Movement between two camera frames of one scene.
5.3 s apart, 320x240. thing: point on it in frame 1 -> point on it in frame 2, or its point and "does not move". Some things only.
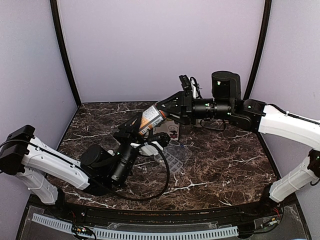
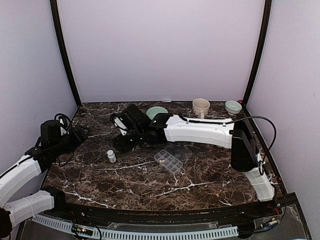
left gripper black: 133,130 -> 78,140
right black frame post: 261,48 does not move
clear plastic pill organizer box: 177,155 does not move
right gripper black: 183,109 -> 120,143
